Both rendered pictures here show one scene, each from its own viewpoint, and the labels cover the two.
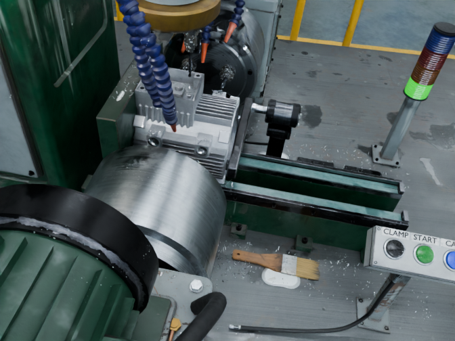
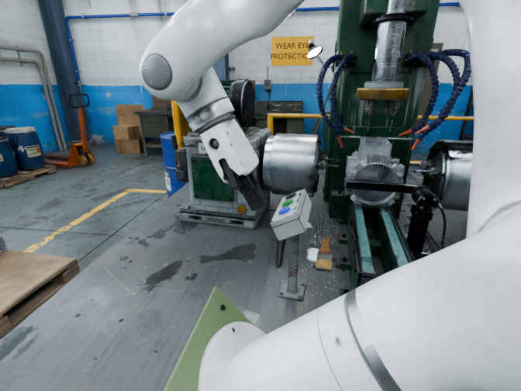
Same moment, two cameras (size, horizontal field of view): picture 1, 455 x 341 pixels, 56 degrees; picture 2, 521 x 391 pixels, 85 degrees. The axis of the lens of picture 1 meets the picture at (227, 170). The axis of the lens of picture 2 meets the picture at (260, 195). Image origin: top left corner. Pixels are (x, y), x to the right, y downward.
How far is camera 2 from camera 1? 116 cm
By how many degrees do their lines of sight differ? 81
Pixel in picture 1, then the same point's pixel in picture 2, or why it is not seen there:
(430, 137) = not seen: outside the picture
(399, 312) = (296, 307)
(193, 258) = (270, 152)
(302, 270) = (321, 261)
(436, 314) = not seen: hidden behind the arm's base
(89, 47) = (378, 127)
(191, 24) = (363, 95)
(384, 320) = (288, 294)
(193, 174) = (308, 143)
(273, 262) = (324, 250)
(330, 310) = not seen: hidden behind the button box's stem
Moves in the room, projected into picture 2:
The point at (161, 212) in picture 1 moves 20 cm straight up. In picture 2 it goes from (283, 137) to (284, 81)
